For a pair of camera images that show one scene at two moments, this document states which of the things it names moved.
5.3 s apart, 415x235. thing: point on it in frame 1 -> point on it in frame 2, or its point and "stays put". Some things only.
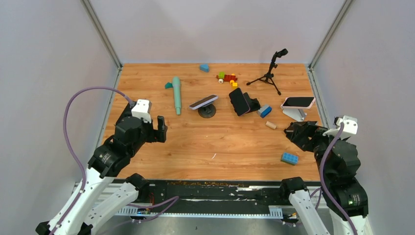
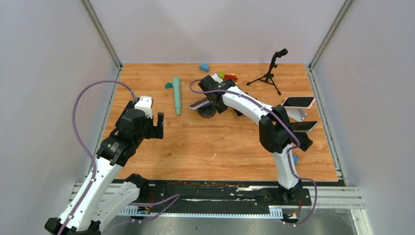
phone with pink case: x=297 y=103 stays put
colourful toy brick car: x=222 y=77 stays put
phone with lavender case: x=201 y=103 stays put
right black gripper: x=308 y=128 -> x=221 y=108
